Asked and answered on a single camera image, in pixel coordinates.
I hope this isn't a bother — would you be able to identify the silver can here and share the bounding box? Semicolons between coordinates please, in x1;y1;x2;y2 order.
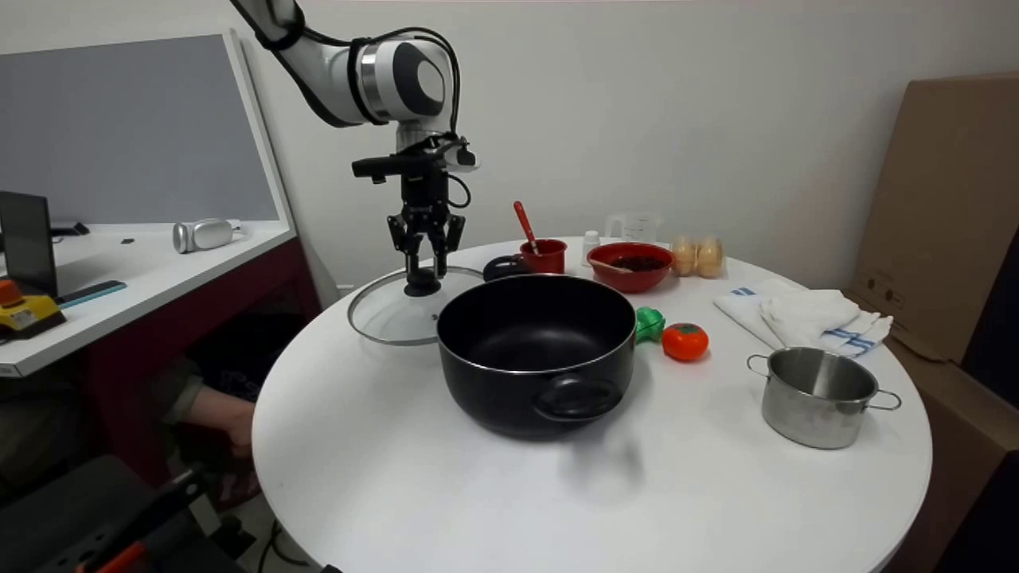
171;216;248;258

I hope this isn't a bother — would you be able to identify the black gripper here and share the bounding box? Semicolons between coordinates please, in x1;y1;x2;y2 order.
384;170;469;281

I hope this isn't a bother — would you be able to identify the red bowl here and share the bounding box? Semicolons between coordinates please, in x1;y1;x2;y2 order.
586;240;679;296

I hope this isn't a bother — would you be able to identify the beige egg toy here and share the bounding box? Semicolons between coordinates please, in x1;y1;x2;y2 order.
668;237;704;281
693;234;728;281

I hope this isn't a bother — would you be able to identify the black laptop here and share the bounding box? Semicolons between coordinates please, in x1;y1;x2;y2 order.
0;187;62;300

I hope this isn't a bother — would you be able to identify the red spoon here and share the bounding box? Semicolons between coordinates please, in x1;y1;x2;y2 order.
510;198;541;258

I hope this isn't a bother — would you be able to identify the green broccoli toy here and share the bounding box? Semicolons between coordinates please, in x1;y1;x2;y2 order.
629;304;668;347

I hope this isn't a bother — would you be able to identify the clear plastic measuring cup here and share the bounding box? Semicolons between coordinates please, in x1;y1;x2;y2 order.
601;210;664;247

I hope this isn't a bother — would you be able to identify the grey partition board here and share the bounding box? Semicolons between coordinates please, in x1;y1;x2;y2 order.
0;29;299;234

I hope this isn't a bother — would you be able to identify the glass lid with black knob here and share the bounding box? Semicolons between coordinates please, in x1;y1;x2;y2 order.
344;265;490;350

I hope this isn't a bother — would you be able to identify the person's bare hand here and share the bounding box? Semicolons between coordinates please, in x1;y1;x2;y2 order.
197;390;258;457

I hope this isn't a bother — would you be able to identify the dark blue flat strip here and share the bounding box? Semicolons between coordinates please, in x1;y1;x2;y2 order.
57;276;130;313

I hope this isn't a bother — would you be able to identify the yellow handheld device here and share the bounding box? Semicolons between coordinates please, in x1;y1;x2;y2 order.
0;276;70;345

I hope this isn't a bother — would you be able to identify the white desk with red side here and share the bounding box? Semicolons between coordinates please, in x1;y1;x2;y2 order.
0;216;323;490

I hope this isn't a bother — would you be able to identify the white cloth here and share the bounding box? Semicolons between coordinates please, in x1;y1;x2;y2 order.
757;286;899;361

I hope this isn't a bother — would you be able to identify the small stainless steel pot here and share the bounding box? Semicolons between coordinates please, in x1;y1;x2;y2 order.
741;345;904;452

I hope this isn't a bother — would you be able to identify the orange tomato toy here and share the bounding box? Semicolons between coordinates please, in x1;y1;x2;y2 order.
658;320;714;366

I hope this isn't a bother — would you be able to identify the brown cardboard box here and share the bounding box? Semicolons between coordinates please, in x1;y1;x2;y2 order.
879;339;1019;573

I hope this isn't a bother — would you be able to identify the black chair with red part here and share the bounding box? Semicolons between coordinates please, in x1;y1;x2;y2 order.
0;454;258;573

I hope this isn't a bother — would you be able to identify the white paper with blue print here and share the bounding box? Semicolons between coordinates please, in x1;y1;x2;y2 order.
710;281;794;353

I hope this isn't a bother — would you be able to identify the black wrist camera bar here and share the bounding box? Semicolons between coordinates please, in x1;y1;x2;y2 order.
349;148;478;183

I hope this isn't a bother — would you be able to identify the black cooking pot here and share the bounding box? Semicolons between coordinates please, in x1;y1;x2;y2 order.
432;252;641;444

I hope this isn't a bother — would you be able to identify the red mug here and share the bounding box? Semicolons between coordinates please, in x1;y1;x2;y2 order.
515;237;569;276

